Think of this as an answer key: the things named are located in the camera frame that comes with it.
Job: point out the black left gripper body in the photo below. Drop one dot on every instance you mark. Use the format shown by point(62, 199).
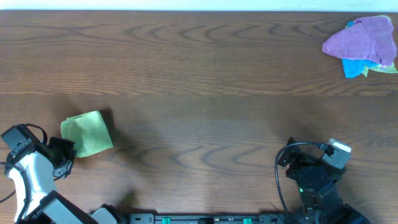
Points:
point(66, 154)

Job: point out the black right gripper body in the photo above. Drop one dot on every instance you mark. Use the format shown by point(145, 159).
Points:
point(303, 160)

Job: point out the green cloth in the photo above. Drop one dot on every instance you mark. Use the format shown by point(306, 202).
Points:
point(89, 133)
point(380, 68)

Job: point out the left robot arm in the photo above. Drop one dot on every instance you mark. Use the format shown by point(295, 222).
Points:
point(37, 198)

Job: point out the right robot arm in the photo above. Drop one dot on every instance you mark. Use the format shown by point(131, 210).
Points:
point(316, 168)

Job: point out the blue cloth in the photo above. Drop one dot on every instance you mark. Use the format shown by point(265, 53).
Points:
point(354, 67)

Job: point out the purple cloth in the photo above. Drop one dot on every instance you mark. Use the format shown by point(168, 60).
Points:
point(381, 28)

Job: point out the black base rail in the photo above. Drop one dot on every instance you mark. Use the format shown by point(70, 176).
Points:
point(151, 218)

